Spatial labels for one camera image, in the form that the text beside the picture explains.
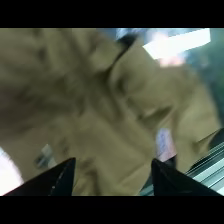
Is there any silver frame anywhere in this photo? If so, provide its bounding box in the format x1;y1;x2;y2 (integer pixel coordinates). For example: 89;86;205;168
184;143;224;197

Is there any brown T-shirt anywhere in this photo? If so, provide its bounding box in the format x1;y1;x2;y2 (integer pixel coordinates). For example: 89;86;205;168
0;27;223;197

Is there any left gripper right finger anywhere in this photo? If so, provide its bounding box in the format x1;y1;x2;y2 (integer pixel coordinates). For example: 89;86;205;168
151;158;223;197

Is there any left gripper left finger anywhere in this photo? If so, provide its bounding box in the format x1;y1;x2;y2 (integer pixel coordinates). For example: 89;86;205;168
3;157;77;197

